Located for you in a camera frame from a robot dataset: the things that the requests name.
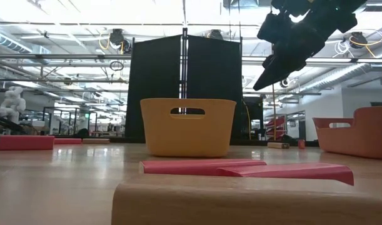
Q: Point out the yellow plastic bin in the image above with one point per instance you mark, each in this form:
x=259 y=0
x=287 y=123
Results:
x=187 y=137

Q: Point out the plain wooden block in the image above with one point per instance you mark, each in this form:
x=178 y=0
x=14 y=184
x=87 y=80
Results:
x=97 y=141
x=276 y=145
x=240 y=206

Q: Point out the orange plastic bin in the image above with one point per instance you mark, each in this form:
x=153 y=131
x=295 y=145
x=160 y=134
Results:
x=365 y=137

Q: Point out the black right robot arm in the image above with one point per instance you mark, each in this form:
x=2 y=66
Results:
x=331 y=12

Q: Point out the black background cabinet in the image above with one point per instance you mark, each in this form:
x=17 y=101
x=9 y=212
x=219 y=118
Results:
x=256 y=109

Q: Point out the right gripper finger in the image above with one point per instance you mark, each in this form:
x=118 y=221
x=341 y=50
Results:
x=281 y=73
x=270 y=63

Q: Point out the red background rack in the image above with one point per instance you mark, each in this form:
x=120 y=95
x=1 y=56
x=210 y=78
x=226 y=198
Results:
x=279 y=123

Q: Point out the black folding partition screen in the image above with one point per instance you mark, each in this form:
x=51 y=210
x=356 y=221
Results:
x=153 y=78

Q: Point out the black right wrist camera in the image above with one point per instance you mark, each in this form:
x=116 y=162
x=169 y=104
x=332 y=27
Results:
x=273 y=28

